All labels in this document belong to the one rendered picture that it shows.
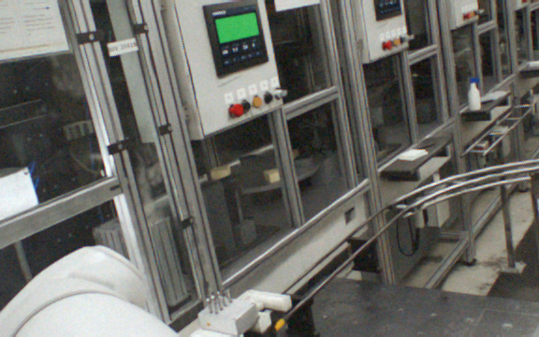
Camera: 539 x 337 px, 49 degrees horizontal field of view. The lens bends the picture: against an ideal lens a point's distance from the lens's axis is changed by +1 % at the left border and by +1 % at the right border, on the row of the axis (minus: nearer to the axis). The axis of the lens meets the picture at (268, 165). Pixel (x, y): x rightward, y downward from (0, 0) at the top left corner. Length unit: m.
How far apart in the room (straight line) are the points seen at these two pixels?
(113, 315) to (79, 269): 0.12
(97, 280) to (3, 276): 1.28
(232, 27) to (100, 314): 1.40
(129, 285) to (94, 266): 0.04
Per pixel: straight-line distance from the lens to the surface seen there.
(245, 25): 1.85
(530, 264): 3.76
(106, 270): 0.59
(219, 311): 1.61
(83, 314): 0.49
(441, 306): 1.98
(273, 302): 1.72
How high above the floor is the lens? 1.64
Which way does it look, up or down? 14 degrees down
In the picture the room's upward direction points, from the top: 11 degrees counter-clockwise
